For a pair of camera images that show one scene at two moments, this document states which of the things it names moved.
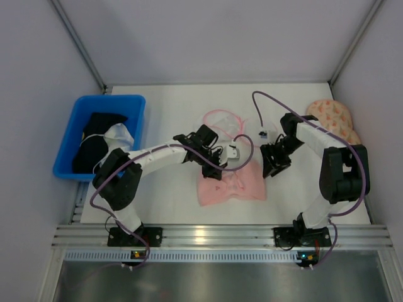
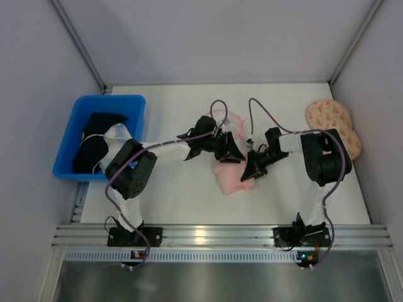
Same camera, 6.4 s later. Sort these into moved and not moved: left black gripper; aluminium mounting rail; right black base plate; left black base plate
Moved: left black gripper
Not moved: aluminium mounting rail; right black base plate; left black base plate
